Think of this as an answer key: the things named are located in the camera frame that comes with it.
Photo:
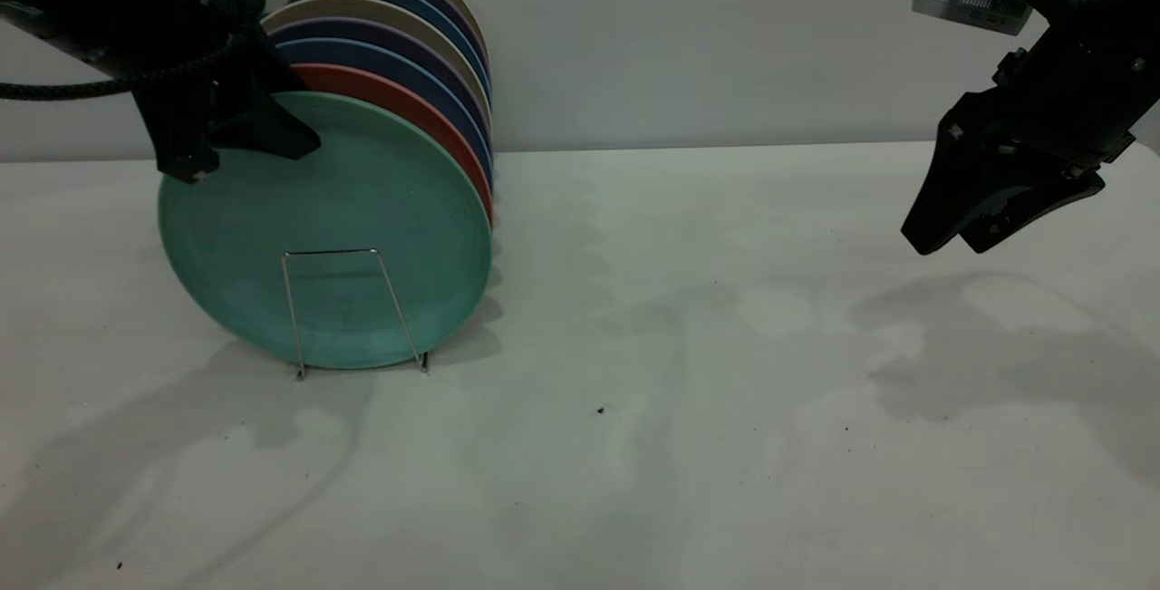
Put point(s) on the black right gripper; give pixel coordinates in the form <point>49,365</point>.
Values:
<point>1042,110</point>

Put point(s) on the pink round plate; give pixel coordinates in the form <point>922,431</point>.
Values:
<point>390,87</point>

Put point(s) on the green round plate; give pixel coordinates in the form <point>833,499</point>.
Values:
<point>326,218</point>

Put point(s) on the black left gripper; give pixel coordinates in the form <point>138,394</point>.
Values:
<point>181,1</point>

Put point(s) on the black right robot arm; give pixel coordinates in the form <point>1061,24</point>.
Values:
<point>1128,19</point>

